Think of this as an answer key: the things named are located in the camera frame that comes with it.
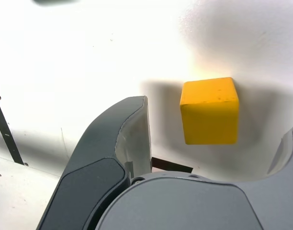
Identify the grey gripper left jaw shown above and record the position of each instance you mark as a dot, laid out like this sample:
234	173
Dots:
89	167

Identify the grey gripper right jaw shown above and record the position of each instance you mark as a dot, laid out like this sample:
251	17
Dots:
184	206

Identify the yellow cube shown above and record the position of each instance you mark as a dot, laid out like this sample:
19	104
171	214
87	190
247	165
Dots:
208	117

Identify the black tape square outline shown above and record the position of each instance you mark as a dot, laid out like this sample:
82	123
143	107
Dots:
175	166

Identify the black tape strip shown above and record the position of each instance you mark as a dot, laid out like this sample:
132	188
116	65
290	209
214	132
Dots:
7	139

